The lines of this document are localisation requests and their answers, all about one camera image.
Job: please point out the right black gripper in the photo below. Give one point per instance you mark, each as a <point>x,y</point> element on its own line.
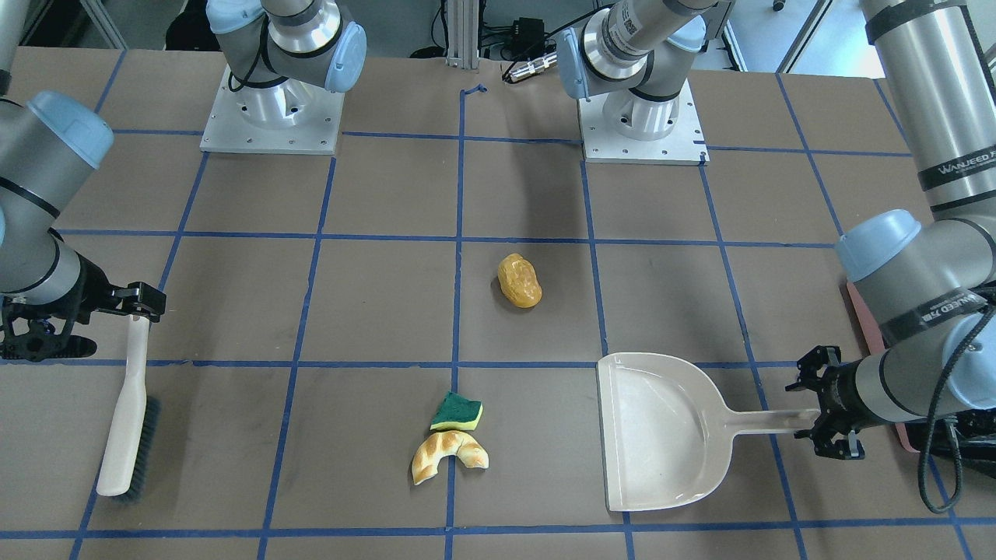
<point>94,287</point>

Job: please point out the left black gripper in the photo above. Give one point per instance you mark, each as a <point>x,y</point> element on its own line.
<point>840,394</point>

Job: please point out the beige hand brush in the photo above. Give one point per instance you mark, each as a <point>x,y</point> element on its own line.
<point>126,456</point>

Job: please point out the beige plastic dustpan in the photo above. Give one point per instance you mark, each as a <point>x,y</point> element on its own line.
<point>667,432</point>

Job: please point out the croissant bread toy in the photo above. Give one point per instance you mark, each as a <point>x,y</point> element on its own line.
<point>440,445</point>

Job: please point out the green yellow sponge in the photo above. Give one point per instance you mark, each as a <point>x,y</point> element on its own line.
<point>456,412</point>

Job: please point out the yellow potato toy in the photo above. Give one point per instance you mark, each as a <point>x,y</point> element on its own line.
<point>518,281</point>

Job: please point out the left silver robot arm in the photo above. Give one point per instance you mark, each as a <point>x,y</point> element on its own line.
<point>922,284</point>

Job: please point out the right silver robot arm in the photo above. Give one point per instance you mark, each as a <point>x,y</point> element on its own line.
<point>49,147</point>

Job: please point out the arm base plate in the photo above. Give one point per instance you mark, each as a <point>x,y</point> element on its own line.
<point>622,128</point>
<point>291,118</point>

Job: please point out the aluminium frame post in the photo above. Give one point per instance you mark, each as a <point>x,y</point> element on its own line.
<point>462,34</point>

